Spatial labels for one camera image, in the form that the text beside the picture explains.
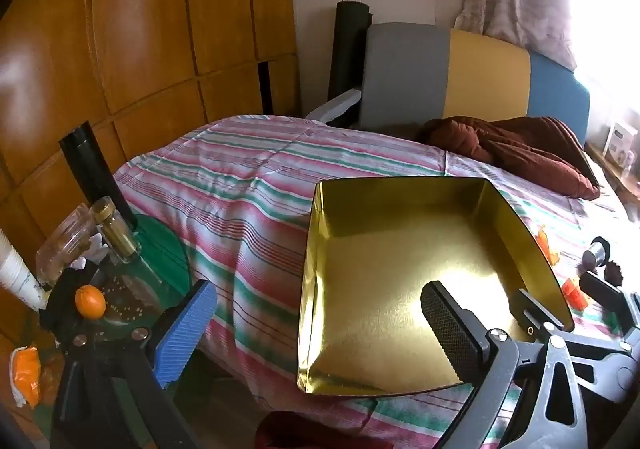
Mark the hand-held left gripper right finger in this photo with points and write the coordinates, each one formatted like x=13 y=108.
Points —
x=450 y=329

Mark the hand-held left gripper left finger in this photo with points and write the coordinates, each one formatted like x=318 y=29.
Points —
x=185 y=334

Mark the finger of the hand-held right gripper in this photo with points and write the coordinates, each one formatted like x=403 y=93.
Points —
x=535 y=314
x=602 y=290

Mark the dark brown toy piece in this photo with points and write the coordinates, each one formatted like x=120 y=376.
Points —
x=613 y=274

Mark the orange toy piece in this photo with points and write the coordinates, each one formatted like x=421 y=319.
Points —
x=575 y=296

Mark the clear cup with black lid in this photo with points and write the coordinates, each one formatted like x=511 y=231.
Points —
x=595 y=256

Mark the orange toy block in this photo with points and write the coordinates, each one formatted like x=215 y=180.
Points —
x=547 y=249

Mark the gold tin tray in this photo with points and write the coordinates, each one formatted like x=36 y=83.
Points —
x=400 y=279

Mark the green round glass table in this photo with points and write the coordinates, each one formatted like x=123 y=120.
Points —
x=160 y=249

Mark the orange fruit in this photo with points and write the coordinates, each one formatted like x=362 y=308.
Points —
x=90 y=301

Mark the wooden desk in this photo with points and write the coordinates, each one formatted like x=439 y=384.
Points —
x=615 y=179

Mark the glass bottle with gold cap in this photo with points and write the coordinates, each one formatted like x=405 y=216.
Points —
x=112 y=229

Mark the clear glass jar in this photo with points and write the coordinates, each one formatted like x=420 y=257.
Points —
x=62 y=249

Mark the red cloth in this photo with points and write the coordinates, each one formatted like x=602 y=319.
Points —
x=300 y=431

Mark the white cardboard box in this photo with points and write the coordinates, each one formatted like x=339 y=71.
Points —
x=620 y=139

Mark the striped bed sheet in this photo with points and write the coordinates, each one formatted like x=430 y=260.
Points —
x=240 y=189

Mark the brown quilt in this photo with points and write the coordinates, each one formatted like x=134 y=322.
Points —
x=525 y=149

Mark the orange plastic bag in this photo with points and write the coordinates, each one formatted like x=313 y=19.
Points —
x=25 y=374

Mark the white paper cup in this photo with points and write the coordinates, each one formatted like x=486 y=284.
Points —
x=15 y=274

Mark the black cylinder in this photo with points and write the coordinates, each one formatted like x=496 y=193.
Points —
x=92 y=169

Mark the grey yellow blue headboard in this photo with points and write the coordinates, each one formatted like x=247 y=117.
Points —
x=480 y=74

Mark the white plastic armrest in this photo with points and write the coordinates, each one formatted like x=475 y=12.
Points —
x=332 y=105

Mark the black rolled mat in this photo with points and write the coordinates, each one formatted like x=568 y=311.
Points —
x=347 y=49

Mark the wooden wardrobe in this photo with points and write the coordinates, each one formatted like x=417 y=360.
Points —
x=150 y=29

